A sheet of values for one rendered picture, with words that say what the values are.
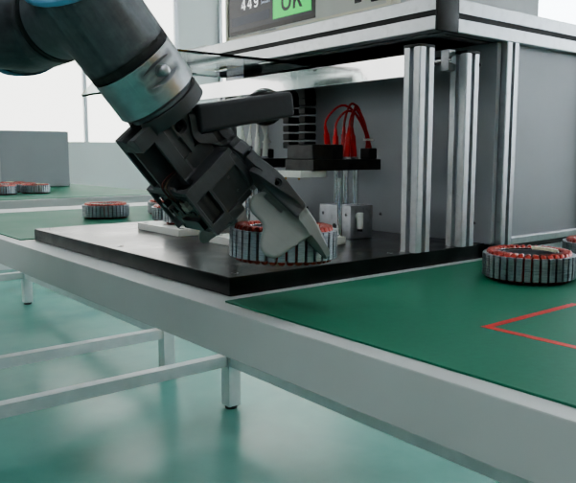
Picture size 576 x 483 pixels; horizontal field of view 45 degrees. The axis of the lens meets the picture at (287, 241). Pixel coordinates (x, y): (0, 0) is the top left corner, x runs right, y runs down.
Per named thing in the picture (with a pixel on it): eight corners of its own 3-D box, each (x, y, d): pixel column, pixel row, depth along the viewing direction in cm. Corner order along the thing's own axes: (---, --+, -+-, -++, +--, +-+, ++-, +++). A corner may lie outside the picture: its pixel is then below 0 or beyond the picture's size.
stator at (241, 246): (272, 270, 64) (273, 231, 64) (208, 256, 73) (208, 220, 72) (359, 262, 71) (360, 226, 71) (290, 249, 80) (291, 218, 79)
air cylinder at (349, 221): (350, 240, 110) (350, 205, 110) (318, 235, 116) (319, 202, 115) (372, 237, 113) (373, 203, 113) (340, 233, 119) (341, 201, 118)
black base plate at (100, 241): (229, 296, 77) (229, 277, 77) (34, 241, 127) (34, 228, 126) (484, 257, 106) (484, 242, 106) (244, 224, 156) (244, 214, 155)
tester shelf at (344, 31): (437, 29, 91) (438, -7, 91) (178, 74, 144) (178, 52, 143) (603, 57, 118) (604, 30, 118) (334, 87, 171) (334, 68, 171)
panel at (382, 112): (490, 243, 105) (497, 41, 101) (241, 214, 156) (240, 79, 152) (494, 243, 106) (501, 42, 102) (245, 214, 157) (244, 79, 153)
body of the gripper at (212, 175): (179, 232, 68) (102, 137, 62) (234, 173, 71) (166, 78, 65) (223, 241, 62) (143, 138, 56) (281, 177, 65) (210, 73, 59)
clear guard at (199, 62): (144, 86, 102) (143, 45, 101) (80, 97, 121) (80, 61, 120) (311, 97, 122) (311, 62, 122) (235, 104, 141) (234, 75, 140)
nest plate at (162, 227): (178, 237, 114) (178, 229, 114) (137, 229, 126) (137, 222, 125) (252, 230, 123) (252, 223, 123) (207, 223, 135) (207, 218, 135)
